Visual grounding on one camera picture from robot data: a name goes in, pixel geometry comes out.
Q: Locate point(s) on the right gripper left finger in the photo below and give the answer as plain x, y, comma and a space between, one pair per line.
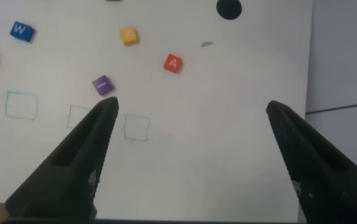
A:
72, 174

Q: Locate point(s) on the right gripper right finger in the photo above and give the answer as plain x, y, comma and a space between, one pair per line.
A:
327, 177

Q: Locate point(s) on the purple I letter block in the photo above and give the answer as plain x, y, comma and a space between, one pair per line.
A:
102, 85

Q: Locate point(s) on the orange A letter block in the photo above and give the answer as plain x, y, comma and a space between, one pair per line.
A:
173, 63

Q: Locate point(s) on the yellow letter block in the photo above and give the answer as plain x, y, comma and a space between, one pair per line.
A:
129, 35

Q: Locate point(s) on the blue W letter block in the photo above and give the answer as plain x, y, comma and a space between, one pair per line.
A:
22, 31

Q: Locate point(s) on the black round table grommet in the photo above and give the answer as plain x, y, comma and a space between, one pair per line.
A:
229, 8

